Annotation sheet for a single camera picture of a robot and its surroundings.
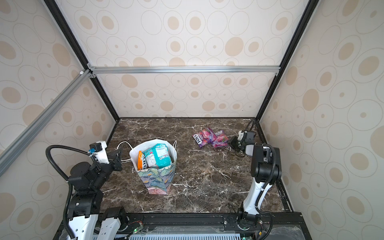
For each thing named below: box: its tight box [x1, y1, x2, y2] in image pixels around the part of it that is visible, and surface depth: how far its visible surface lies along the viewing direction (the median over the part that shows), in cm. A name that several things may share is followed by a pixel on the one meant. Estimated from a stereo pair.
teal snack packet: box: [142, 143, 172, 170], surface depth 78 cm
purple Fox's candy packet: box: [192, 127, 225, 148], surface depth 105 cm
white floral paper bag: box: [129, 139, 178, 195], surface depth 76 cm
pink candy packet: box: [212, 130, 229, 148], surface depth 102 cm
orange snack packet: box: [137, 150, 143, 171], surface depth 75 cm
